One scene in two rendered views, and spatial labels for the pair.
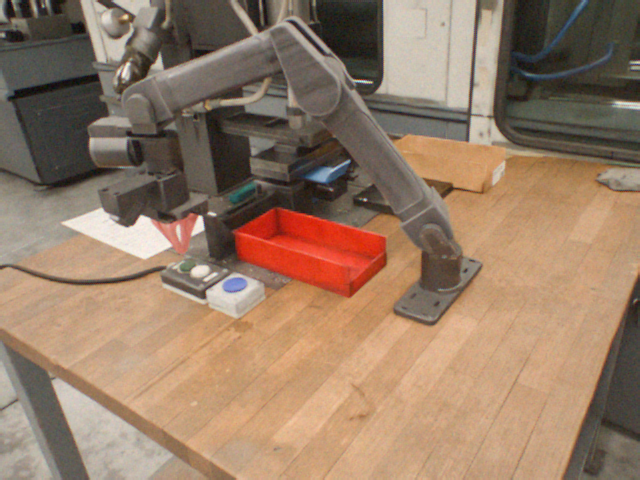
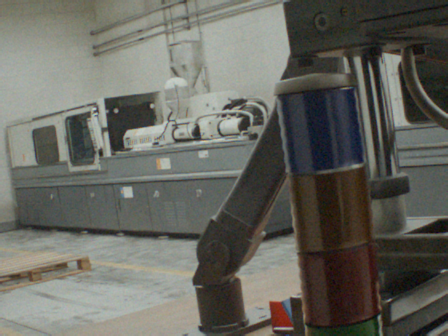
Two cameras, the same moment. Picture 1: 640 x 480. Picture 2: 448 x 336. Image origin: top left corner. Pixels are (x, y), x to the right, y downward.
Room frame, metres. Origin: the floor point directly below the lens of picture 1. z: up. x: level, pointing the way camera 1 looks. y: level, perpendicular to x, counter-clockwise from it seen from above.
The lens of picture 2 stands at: (1.74, 0.03, 1.18)
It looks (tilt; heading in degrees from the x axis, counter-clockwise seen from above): 3 degrees down; 190
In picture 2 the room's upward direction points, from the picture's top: 8 degrees counter-clockwise
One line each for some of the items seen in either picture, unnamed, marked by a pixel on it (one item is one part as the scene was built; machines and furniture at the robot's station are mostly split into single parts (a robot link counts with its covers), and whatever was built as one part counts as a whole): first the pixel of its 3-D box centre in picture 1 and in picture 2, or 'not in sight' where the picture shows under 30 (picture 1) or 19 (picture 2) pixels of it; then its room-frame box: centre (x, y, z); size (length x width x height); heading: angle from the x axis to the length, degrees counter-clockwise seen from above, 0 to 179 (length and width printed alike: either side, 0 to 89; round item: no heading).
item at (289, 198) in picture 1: (303, 188); not in sight; (1.09, 0.04, 0.94); 0.20 x 0.10 x 0.07; 143
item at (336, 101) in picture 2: not in sight; (322, 129); (1.38, 0.01, 1.17); 0.04 x 0.04 x 0.03
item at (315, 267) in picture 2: not in sight; (339, 280); (1.38, 0.01, 1.10); 0.04 x 0.04 x 0.03
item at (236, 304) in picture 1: (237, 300); not in sight; (0.72, 0.15, 0.90); 0.07 x 0.07 x 0.06; 53
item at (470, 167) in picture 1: (443, 163); not in sight; (1.20, -0.29, 0.93); 0.25 x 0.13 x 0.08; 53
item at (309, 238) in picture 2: not in sight; (331, 206); (1.38, 0.01, 1.14); 0.04 x 0.04 x 0.03
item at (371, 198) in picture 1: (403, 194); not in sight; (1.08, -0.18, 0.91); 0.17 x 0.16 x 0.02; 143
